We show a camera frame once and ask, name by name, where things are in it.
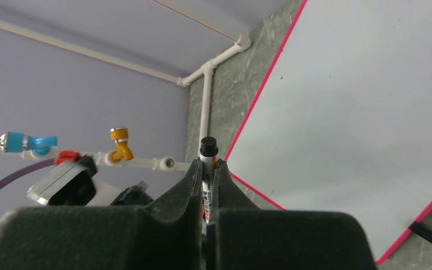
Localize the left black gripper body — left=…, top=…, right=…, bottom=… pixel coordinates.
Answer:
left=111, top=181, right=153, bottom=206

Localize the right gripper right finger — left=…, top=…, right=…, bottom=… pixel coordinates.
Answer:
left=205, top=160, right=376, bottom=269

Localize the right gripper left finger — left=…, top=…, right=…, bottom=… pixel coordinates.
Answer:
left=0, top=159, right=202, bottom=269

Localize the black whiteboard marker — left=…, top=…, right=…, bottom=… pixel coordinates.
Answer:
left=200, top=136, right=219, bottom=223

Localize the pink-framed whiteboard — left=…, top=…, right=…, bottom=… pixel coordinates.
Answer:
left=226, top=0, right=432, bottom=265

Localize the orange faucet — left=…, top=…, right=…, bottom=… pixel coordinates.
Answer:
left=108, top=127, right=134, bottom=163

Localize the blue faucet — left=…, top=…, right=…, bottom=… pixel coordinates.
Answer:
left=0, top=132, right=58, bottom=156

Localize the white pvc pipe frame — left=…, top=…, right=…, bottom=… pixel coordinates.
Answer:
left=0, top=1, right=247, bottom=160

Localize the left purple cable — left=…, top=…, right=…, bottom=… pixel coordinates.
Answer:
left=0, top=157, right=59, bottom=209

